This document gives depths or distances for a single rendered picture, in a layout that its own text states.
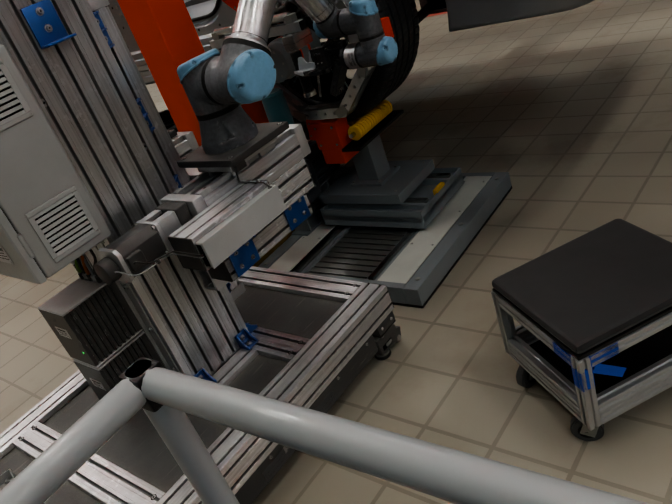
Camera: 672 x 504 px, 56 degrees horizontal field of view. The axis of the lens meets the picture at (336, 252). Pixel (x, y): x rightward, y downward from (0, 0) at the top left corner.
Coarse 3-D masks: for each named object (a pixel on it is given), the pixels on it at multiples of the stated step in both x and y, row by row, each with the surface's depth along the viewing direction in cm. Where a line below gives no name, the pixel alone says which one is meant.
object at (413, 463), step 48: (144, 384) 52; (192, 384) 49; (96, 432) 49; (192, 432) 56; (288, 432) 42; (336, 432) 40; (384, 432) 38; (48, 480) 46; (192, 480) 58; (432, 480) 35; (480, 480) 33; (528, 480) 32
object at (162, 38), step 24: (120, 0) 229; (144, 0) 222; (168, 0) 229; (144, 24) 229; (168, 24) 230; (192, 24) 238; (144, 48) 237; (168, 48) 230; (192, 48) 238; (168, 72) 237; (168, 96) 245; (192, 120) 246
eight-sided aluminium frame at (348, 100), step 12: (336, 0) 209; (348, 0) 207; (348, 36) 213; (360, 72) 218; (372, 72) 221; (276, 84) 249; (360, 84) 221; (288, 96) 249; (348, 96) 227; (360, 96) 231; (300, 108) 246; (312, 108) 246; (324, 108) 238; (336, 108) 233; (348, 108) 230; (300, 120) 247
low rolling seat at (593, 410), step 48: (576, 240) 164; (624, 240) 158; (528, 288) 154; (576, 288) 148; (624, 288) 143; (528, 336) 170; (576, 336) 135; (624, 336) 136; (528, 384) 171; (576, 384) 139; (624, 384) 144; (576, 432) 152
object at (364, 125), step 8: (384, 104) 248; (368, 112) 243; (376, 112) 243; (384, 112) 246; (360, 120) 238; (368, 120) 239; (376, 120) 242; (352, 128) 236; (360, 128) 236; (368, 128) 239; (352, 136) 235; (360, 136) 236
